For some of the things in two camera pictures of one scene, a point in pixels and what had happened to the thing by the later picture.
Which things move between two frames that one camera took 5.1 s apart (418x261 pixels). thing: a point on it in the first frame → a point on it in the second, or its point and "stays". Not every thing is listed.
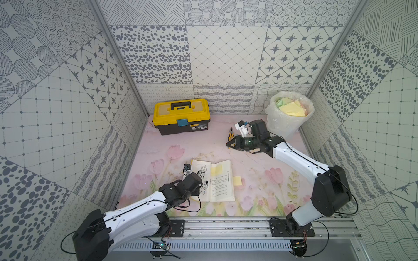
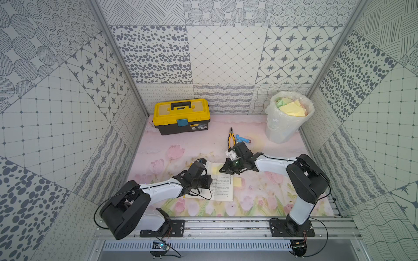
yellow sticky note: x=237 y=180 stays
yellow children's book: x=217 y=179 stays
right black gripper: x=237 y=141 → x=227 y=168
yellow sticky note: x=217 y=170 stays
